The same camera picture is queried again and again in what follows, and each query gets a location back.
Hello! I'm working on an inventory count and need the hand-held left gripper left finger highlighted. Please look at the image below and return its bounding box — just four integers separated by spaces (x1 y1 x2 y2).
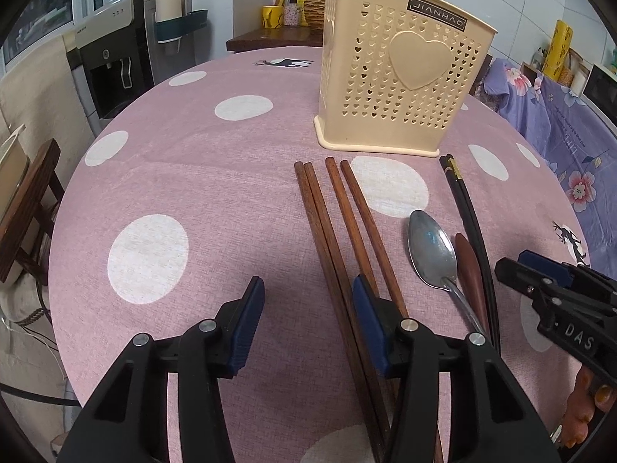
57 276 266 463

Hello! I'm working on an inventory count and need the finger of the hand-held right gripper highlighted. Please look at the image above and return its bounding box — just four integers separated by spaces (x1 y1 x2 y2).
494 257 617 321
517 249 617 300

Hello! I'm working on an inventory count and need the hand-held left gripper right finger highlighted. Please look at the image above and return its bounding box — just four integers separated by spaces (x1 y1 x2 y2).
352 274 562 463

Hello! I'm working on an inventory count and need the brown wooden spoon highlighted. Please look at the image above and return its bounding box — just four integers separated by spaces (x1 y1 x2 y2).
454 233 491 335

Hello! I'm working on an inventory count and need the black chopstick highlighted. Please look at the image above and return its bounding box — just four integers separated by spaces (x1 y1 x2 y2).
446 154 501 348
438 155 497 343

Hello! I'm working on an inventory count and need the brown wooden chopstick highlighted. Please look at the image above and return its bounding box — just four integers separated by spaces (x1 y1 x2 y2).
340 159 445 463
325 157 403 444
303 162 393 463
294 161 381 463

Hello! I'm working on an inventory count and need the metal spoon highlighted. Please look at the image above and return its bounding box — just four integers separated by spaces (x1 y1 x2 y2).
408 209 489 337

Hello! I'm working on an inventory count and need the cream plastic utensil holder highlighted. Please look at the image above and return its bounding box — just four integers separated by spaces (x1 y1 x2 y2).
313 0 499 157

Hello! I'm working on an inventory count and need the person's right hand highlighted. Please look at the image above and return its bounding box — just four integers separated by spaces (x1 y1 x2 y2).
561 364 617 449

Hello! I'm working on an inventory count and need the pink polka-dot tablecloth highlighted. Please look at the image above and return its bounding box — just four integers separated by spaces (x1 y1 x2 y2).
48 44 596 463

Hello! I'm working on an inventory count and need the purple floral cloth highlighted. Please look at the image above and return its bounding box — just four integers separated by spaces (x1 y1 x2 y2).
475 55 617 271

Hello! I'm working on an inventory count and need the yellow film roll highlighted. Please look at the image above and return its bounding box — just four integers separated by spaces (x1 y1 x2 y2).
542 20 574 83

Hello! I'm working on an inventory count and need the dark wooden chair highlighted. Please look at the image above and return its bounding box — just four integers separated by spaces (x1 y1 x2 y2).
0 137 66 283

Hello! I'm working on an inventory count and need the dark wooden sideboard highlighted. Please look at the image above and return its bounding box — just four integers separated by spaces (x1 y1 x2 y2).
226 26 324 53

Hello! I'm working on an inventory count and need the teal roll holder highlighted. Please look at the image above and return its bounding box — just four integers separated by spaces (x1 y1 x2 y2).
153 10 209 54

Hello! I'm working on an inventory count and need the water dispenser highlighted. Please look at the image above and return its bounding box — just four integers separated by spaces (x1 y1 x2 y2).
67 0 160 121

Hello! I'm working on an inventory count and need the yellow mug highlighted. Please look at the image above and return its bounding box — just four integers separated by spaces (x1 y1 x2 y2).
261 5 285 30

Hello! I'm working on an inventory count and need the woven basket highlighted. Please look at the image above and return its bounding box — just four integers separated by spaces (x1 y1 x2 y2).
303 0 327 29

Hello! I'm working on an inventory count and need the black cable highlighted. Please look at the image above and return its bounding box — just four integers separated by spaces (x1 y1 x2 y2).
0 381 82 407

